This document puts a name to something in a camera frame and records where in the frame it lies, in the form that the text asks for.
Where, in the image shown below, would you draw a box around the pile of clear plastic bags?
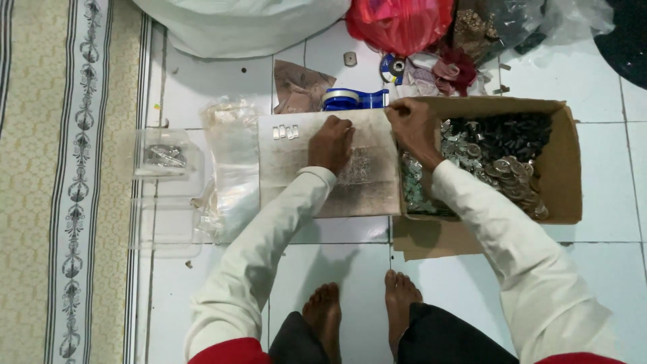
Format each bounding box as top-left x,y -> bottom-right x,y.
191,97 -> 265,244

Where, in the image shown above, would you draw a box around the empty clear plastic container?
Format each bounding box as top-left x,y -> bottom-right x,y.
128,194 -> 204,260

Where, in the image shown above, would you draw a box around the black round mat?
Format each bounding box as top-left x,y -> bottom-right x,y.
593,0 -> 647,92

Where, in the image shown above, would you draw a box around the person's black trousers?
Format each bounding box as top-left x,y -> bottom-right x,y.
268,302 -> 521,364

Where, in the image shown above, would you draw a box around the heap of silver metal rings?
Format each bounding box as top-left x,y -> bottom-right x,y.
472,153 -> 550,221

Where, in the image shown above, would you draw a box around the beige patterned carpet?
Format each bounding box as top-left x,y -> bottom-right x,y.
0,0 -> 152,364

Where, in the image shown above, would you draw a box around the bunch of metal parts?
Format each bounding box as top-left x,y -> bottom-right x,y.
143,144 -> 188,169

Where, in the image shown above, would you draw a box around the heap of black metal parts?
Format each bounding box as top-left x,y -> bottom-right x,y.
449,112 -> 553,163

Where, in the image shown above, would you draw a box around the blue and black tape roll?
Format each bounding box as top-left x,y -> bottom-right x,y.
379,53 -> 408,86

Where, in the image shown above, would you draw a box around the person's red shirt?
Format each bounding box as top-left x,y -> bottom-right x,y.
187,337 -> 628,364

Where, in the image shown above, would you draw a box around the heap of small silver plates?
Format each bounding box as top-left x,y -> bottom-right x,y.
401,120 -> 488,216

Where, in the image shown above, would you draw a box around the brown paper scrap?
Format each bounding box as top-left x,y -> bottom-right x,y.
273,59 -> 337,115

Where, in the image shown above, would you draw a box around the red plastic bag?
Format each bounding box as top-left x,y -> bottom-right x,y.
345,0 -> 456,57

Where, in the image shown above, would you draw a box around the person's foot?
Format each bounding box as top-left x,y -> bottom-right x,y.
384,269 -> 424,361
302,282 -> 343,364

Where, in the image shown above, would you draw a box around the person's right hand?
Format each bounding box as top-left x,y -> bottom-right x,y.
384,97 -> 446,173

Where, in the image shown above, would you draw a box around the blue tape dispenser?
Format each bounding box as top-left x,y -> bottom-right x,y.
321,88 -> 390,112

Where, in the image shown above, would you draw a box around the large white sack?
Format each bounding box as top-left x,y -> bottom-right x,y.
130,0 -> 352,59

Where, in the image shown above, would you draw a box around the clear bag of dark parts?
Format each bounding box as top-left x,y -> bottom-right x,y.
445,0 -> 616,64

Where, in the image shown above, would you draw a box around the pink and maroon cloth scraps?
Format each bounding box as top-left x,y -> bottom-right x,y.
399,48 -> 488,98

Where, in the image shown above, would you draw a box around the person's left foot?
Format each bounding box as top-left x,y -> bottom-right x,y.
302,282 -> 343,364

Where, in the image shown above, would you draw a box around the brown cardboard box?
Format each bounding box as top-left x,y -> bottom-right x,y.
391,95 -> 583,262

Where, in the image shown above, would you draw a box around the person's right foot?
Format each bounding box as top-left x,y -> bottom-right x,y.
384,269 -> 424,361

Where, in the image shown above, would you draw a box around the person's left hand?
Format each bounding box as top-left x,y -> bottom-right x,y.
308,115 -> 356,177

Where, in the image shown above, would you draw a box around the worn grey work board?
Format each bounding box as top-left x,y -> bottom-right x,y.
257,108 -> 403,219

